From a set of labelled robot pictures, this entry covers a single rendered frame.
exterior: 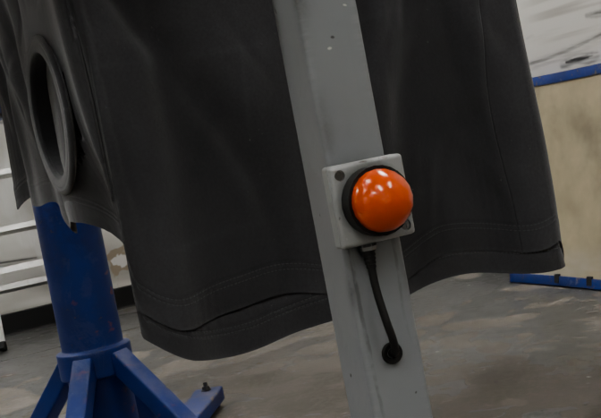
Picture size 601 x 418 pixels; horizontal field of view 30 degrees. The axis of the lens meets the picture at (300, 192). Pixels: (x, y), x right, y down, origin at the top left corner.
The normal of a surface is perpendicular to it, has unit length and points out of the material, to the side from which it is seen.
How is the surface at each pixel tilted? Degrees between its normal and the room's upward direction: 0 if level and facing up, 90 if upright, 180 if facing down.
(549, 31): 90
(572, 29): 90
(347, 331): 90
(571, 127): 80
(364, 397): 90
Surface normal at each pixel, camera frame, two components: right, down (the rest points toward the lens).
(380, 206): -0.08, 0.24
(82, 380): -0.22, -0.67
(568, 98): -0.93, 0.03
